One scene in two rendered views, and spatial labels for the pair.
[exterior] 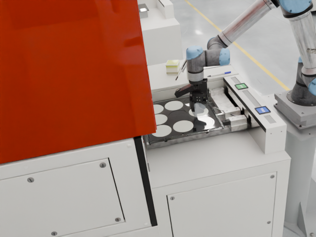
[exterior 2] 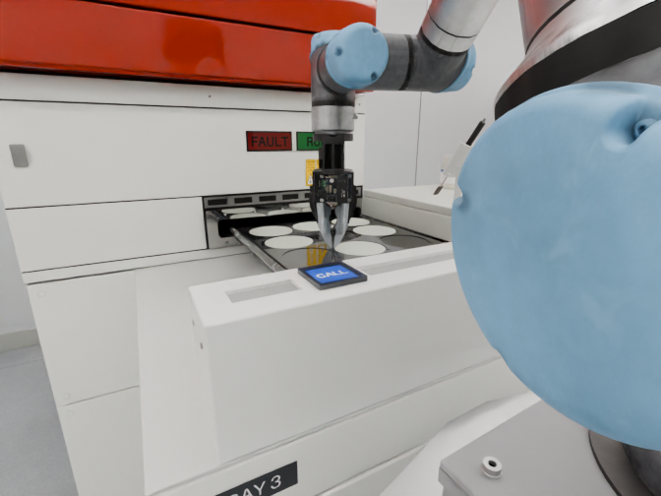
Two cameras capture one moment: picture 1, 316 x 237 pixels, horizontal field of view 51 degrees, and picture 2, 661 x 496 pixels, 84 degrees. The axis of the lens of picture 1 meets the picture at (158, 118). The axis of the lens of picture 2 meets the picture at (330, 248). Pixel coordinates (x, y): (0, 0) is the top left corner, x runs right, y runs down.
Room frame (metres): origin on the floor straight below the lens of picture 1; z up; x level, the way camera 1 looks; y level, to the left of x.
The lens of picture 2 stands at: (1.15, -0.82, 1.10)
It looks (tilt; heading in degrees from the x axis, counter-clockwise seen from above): 16 degrees down; 67
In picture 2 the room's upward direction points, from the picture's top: straight up
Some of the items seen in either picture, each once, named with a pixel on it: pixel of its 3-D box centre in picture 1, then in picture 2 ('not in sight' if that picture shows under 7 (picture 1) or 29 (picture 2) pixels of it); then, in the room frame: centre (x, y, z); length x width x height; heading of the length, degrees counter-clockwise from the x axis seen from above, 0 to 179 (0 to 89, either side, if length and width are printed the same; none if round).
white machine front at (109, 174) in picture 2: (135, 123); (218, 175); (1.25, 0.10, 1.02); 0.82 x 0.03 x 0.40; 5
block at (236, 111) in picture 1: (231, 112); not in sight; (1.42, -0.37, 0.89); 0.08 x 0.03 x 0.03; 95
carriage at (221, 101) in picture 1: (226, 109); not in sight; (1.50, -0.37, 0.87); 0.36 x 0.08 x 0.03; 5
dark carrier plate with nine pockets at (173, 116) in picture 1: (178, 115); (333, 236); (1.46, -0.11, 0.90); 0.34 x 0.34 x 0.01; 5
